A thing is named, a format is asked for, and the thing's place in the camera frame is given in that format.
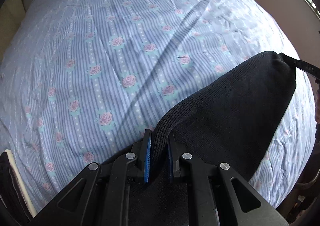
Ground black sweatpants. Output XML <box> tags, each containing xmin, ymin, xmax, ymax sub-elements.
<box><xmin>127</xmin><ymin>51</ymin><xmax>296</xmax><ymax>225</ymax></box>

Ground folded black clothes stack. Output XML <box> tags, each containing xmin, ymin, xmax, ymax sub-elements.
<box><xmin>1</xmin><ymin>152</ymin><xmax>33</xmax><ymax>225</ymax></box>

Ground blue floral bed sheet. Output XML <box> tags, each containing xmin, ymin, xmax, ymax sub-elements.
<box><xmin>0</xmin><ymin>0</ymin><xmax>317</xmax><ymax>213</ymax></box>

